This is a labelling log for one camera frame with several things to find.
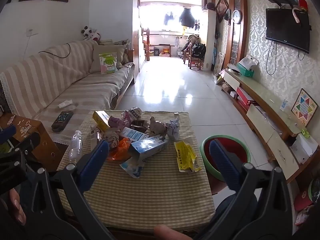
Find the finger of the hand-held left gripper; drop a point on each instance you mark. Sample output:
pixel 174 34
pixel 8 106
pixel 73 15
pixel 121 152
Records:
pixel 7 132

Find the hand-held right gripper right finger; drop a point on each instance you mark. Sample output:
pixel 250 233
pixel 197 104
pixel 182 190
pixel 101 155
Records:
pixel 222 162

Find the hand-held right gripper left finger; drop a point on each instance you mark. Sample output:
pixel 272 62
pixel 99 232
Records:
pixel 93 162

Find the red bin with green rim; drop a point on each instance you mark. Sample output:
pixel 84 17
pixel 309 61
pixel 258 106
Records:
pixel 240 150

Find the clear plastic bottle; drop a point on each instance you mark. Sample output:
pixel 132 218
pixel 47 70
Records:
pixel 75 146

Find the orange plastic wrapper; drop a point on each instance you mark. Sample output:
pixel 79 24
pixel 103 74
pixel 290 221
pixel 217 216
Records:
pixel 120 150

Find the pink white wrapper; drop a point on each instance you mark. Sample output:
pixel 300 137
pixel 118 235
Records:
pixel 111 136

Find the yellow wrapper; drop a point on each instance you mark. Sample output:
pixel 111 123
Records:
pixel 186 155

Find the white blue plastic bag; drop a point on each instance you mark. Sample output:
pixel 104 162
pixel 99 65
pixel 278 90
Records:
pixel 132 170

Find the yellow box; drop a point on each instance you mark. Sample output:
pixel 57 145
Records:
pixel 100 120

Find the purple pink wrapper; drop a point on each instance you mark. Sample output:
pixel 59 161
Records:
pixel 116 122

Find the white carton with blue print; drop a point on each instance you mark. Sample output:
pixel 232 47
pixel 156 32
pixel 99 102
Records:
pixel 135 135

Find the blue silver carton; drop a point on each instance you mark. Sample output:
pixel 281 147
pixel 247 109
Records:
pixel 147 146

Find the dark brown box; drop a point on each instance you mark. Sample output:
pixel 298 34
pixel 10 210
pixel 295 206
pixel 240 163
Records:
pixel 138 125

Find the grey paper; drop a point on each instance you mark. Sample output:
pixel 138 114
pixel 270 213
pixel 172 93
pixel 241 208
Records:
pixel 173 127

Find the black white patterned carton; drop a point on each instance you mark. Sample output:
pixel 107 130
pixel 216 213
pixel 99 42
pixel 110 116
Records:
pixel 133 112

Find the brown paper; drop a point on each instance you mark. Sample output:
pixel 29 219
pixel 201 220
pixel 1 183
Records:
pixel 157 127

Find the person's left hand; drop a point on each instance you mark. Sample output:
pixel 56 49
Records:
pixel 16 205

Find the person's right hand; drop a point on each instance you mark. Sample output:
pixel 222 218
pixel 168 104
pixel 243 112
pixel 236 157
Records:
pixel 170 233

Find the black flat device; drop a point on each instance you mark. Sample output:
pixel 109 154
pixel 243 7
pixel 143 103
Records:
pixel 61 121

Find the white tissue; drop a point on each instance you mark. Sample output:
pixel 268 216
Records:
pixel 65 104

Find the checked yellow white tablecloth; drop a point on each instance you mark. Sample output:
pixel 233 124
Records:
pixel 162 195

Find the red flat box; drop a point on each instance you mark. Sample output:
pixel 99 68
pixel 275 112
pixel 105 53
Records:
pixel 245 96

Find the sofa with striped cover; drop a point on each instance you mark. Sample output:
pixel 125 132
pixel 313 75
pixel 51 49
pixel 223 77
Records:
pixel 82 92

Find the long wooden television cabinet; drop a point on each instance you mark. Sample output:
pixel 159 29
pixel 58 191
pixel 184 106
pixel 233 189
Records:
pixel 270 97

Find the white cardboard box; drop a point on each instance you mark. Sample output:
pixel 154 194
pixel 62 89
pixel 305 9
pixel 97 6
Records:
pixel 303 147

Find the gold bag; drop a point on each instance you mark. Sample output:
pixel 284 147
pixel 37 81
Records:
pixel 218 78

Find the small blue white card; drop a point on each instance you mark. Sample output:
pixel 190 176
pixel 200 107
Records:
pixel 284 105

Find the small green gadget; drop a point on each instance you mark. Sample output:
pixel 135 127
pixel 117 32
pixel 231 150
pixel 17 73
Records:
pixel 305 133

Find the red bag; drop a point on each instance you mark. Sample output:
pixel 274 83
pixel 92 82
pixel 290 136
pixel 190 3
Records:
pixel 302 200

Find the green box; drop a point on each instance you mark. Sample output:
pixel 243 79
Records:
pixel 246 72

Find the star pattern checkers board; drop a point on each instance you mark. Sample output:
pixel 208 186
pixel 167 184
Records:
pixel 303 107

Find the green white package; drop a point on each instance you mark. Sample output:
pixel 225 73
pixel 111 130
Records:
pixel 108 63

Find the beige floral board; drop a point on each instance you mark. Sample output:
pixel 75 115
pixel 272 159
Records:
pixel 220 62

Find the beige pillow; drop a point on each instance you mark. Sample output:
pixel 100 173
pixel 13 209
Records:
pixel 96 60

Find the white paper bag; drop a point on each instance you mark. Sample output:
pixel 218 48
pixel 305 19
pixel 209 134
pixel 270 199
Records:
pixel 248 61

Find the wooden chair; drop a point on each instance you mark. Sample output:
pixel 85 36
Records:
pixel 195 61

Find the wooden lattice partition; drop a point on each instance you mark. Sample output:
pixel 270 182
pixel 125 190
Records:
pixel 235 52

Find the patterned pillow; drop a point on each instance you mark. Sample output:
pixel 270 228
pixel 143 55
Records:
pixel 123 55

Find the black backpack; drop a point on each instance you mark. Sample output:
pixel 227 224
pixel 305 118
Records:
pixel 198 49

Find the tall white cupboard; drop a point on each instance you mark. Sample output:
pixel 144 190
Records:
pixel 210 40

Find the low wooden shelf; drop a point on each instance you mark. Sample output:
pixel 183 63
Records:
pixel 162 50

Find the plush cow toy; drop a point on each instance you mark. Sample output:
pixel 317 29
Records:
pixel 88 33

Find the black flat television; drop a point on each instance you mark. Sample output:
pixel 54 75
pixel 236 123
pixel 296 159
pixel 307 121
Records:
pixel 287 30

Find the hanging dark jacket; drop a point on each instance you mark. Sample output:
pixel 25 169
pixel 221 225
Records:
pixel 187 17

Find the diamond framed picture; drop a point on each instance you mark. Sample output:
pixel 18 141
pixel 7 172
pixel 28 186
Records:
pixel 221 8

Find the hanging dark garment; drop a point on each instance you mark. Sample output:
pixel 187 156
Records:
pixel 168 17

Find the dark helmet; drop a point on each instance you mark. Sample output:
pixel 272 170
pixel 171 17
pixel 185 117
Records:
pixel 210 6

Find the pink headphones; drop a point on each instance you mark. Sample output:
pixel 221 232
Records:
pixel 295 15

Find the red paddle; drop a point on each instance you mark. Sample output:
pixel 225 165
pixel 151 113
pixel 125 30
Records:
pixel 303 3

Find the turned wooden post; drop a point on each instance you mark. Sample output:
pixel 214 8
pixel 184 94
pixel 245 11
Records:
pixel 147 45

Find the round wall clock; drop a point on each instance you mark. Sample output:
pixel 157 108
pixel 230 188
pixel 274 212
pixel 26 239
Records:
pixel 236 16

